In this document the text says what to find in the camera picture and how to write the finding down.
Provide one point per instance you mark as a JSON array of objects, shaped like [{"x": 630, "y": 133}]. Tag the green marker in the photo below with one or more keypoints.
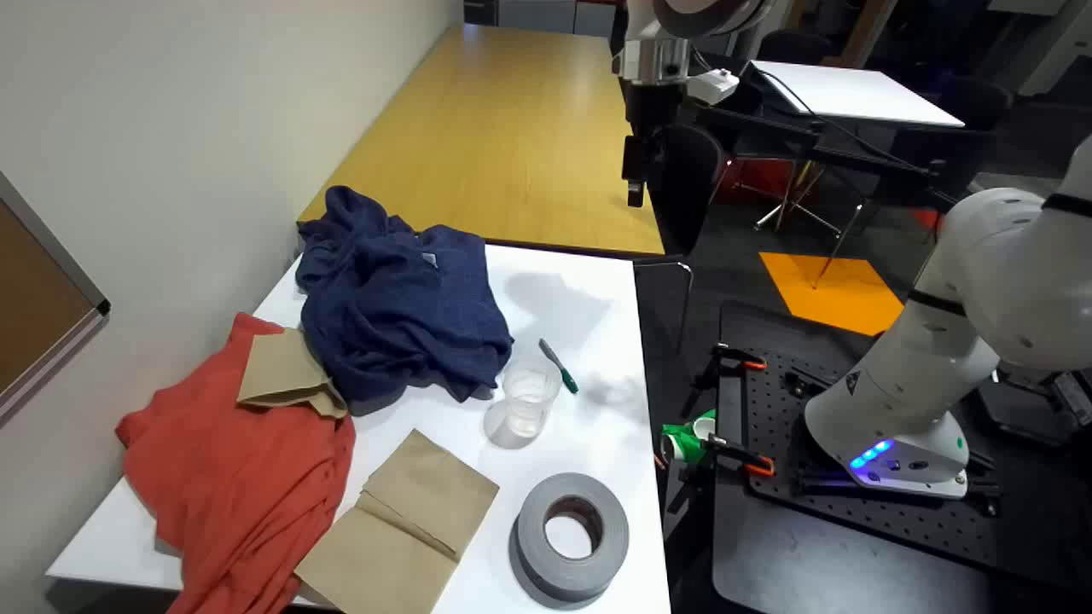
[{"x": 556, "y": 365}]

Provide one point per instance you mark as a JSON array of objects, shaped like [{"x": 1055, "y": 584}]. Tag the orange red cloth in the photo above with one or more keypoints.
[{"x": 240, "y": 480}]

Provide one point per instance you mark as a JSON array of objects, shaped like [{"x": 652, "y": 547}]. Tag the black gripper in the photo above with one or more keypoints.
[{"x": 652, "y": 108}]

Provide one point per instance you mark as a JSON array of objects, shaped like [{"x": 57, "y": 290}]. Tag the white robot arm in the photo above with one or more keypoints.
[{"x": 967, "y": 296}]

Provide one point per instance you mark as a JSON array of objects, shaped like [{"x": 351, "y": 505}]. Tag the orange floor mat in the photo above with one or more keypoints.
[{"x": 839, "y": 290}]

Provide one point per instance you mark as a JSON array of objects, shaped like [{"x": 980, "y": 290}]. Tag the dark blue cloth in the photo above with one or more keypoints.
[{"x": 397, "y": 310}]

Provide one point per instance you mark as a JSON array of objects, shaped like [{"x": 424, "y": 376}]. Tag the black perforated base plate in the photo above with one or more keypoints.
[{"x": 820, "y": 518}]

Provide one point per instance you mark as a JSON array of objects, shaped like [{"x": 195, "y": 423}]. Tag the green clamp piece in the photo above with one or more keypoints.
[{"x": 687, "y": 439}]

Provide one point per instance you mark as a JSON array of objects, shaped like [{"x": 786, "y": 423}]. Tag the clear plastic measuring cup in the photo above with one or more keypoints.
[{"x": 521, "y": 407}]

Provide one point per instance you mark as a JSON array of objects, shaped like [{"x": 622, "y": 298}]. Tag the black office chair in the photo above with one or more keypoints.
[{"x": 687, "y": 181}]

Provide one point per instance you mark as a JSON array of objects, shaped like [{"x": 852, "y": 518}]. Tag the cork pin board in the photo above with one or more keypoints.
[{"x": 35, "y": 296}]

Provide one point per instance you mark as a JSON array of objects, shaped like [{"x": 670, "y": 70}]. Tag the grey duct tape roll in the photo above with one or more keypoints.
[{"x": 567, "y": 532}]

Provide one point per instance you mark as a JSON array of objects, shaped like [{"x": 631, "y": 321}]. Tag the black clamp orange tips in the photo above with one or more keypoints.
[
  {"x": 728, "y": 393},
  {"x": 746, "y": 460}
]

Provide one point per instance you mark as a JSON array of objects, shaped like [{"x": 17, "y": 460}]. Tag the small brown paper bag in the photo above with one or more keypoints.
[{"x": 286, "y": 376}]

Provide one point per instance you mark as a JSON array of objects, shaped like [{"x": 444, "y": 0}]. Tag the white drawing board desk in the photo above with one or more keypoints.
[{"x": 854, "y": 95}]

